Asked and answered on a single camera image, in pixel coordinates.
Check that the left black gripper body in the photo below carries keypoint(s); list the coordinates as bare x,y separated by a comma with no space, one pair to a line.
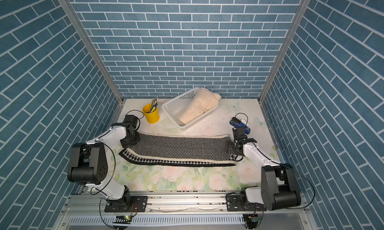
131,140

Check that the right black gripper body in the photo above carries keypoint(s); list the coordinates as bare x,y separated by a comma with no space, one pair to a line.
231,147

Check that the black white patterned cloth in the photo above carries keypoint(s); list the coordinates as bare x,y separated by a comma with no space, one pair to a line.
180,151

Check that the beige knitted scarf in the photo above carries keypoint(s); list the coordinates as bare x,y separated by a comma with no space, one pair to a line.
204,101

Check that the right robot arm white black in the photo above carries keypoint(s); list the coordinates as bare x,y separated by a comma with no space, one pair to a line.
279,187

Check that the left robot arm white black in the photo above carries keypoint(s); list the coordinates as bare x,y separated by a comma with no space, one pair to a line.
93,163

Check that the white plastic mesh basket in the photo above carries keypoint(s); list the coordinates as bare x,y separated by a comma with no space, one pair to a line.
174,106

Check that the small white box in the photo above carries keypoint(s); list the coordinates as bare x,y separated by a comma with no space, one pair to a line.
245,122

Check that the yellow cup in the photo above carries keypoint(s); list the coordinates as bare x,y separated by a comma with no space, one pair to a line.
151,114

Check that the floral table mat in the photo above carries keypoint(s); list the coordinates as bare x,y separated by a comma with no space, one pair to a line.
162,178

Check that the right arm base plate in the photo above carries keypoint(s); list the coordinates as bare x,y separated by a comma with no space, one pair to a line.
236,203

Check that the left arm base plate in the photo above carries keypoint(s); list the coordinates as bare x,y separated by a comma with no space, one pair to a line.
135,204

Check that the aluminium front rail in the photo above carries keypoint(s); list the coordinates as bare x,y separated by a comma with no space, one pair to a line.
171,202

